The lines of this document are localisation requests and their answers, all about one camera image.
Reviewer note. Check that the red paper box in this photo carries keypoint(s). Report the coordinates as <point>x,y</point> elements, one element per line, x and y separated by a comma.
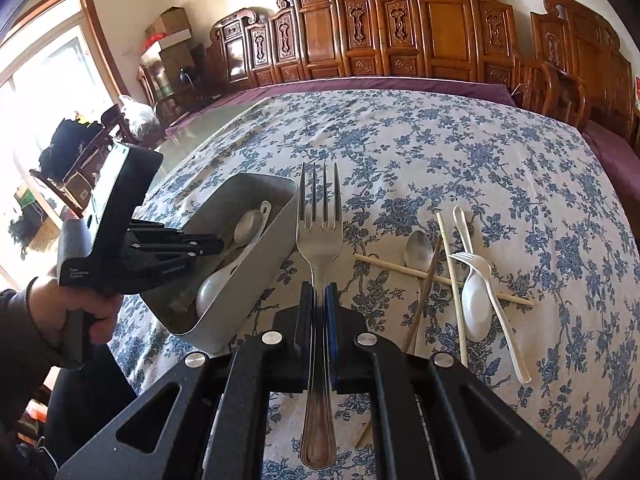
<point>637,87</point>

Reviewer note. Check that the blue floral tablecloth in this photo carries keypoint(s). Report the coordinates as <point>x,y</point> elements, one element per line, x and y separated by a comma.
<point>540,210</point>

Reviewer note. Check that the wooden chair by window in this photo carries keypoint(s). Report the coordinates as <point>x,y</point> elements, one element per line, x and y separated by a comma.
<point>76,188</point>

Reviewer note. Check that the carved wooden bench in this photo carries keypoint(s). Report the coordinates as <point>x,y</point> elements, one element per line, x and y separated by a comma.
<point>303,40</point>
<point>582,43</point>
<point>467,40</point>

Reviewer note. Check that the dark sleeved left forearm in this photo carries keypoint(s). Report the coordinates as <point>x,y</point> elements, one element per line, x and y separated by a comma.
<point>31,324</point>

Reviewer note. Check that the metal spoon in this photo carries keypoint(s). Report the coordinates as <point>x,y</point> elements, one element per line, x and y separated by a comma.
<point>244,231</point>
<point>418,254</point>

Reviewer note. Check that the metal fork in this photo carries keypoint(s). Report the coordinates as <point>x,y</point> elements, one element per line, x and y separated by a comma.
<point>319,240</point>

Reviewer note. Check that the carved wooden bench back centre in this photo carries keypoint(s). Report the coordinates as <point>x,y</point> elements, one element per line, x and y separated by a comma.
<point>467,40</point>

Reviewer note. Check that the stacked cardboard boxes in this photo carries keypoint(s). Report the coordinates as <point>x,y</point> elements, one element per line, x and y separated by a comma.
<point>167,48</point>

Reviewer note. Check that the light wooden chopstick crosswise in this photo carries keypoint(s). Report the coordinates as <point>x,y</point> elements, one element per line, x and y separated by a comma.
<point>438,279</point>

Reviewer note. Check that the black bag on chair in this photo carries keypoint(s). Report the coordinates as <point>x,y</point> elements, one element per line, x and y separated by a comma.
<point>67,143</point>

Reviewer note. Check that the purple bench cushion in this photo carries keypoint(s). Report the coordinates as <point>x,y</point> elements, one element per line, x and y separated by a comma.
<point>618,159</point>

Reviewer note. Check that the carved wooden bench right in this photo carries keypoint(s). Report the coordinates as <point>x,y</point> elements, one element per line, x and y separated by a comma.
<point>582,43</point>

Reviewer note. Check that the wooden window frame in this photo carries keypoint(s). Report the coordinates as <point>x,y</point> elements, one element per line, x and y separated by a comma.
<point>47,20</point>

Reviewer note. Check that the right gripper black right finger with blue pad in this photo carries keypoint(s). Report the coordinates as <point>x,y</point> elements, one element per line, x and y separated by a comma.
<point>362,362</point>

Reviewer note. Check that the grey metal utensil tray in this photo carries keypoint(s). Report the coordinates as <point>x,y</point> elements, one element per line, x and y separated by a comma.
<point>173,304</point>

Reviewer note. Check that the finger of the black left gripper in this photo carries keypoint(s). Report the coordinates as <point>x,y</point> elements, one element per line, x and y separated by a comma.
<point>153,239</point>

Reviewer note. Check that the dark brown chopstick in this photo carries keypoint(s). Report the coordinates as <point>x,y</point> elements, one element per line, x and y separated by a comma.
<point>428,282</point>

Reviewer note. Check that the white plastic fork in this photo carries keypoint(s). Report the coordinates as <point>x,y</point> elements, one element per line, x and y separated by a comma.
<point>481,267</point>

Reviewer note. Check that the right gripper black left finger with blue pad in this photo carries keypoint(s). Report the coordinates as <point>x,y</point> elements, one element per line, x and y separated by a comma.
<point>238,394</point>

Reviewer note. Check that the light wooden chopstick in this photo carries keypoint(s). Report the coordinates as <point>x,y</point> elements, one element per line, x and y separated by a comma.
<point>455,291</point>

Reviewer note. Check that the person's left hand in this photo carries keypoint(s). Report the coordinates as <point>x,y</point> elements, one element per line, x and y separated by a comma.
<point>75,309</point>

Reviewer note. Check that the metal spoon in tray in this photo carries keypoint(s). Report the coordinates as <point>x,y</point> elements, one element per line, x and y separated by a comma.
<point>244,231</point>

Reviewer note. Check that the carved wooden bench back left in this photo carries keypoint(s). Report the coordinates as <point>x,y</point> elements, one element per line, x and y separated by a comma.
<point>303,40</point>

